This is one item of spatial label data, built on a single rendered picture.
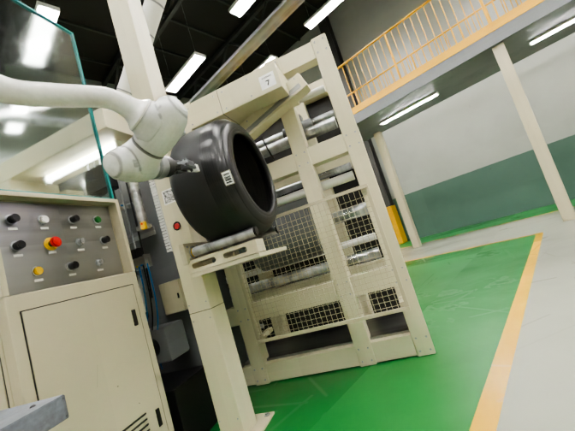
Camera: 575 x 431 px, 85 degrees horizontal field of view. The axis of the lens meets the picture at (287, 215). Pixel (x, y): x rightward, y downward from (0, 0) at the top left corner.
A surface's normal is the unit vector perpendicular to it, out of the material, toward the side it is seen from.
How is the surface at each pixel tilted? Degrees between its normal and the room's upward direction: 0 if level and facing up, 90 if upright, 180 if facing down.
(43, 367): 90
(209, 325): 90
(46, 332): 90
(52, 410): 90
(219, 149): 79
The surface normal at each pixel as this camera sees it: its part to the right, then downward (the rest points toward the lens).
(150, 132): 0.16, 0.52
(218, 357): -0.31, -0.02
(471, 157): -0.65, 0.11
